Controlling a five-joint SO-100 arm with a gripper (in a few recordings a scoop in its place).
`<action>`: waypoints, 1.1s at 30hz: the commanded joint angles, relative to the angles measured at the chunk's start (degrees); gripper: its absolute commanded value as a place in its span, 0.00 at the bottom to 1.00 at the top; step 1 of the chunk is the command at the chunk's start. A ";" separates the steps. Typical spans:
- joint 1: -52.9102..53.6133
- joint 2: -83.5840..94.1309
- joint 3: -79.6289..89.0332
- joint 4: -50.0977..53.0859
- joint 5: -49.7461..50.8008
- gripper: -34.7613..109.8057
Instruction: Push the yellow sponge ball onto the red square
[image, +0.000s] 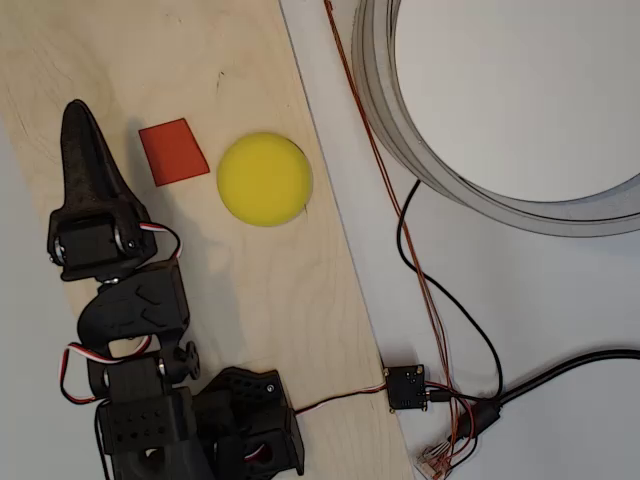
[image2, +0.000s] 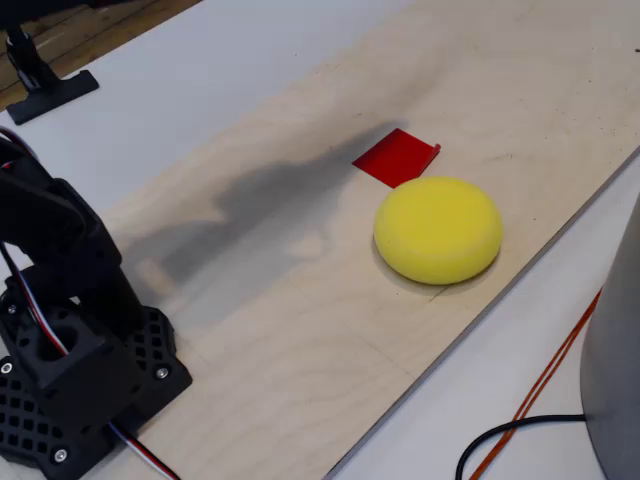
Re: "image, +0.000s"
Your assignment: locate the light plywood board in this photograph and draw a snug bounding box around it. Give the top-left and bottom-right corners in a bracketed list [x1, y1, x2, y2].
[0, 0, 416, 480]

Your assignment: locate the thin copper wire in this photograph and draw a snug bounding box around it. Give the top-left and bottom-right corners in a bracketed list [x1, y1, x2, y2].
[327, 0, 464, 451]
[323, 0, 459, 451]

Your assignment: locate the yellow round sponge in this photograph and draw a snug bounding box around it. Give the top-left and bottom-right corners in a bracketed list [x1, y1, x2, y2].
[216, 131, 315, 228]

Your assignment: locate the thick black power cable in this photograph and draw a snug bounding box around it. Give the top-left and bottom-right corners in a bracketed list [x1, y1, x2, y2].
[457, 348, 640, 441]

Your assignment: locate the red white black servo cable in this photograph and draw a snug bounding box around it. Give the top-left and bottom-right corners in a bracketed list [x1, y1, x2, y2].
[292, 382, 389, 415]
[138, 222, 184, 261]
[59, 335, 151, 403]

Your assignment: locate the large grey ring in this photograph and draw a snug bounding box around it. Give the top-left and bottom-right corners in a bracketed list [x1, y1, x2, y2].
[351, 0, 640, 239]

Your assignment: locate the red paper square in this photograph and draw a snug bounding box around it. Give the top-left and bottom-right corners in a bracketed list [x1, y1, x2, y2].
[138, 118, 210, 188]

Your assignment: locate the white plastic wire connector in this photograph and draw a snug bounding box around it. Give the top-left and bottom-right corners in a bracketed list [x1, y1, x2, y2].
[414, 444, 456, 479]

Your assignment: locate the thin black cable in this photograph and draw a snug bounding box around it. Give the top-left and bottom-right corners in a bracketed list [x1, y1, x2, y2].
[397, 179, 504, 404]

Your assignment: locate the small black controller board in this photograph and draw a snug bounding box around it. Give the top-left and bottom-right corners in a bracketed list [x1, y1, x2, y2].
[383, 364, 427, 414]

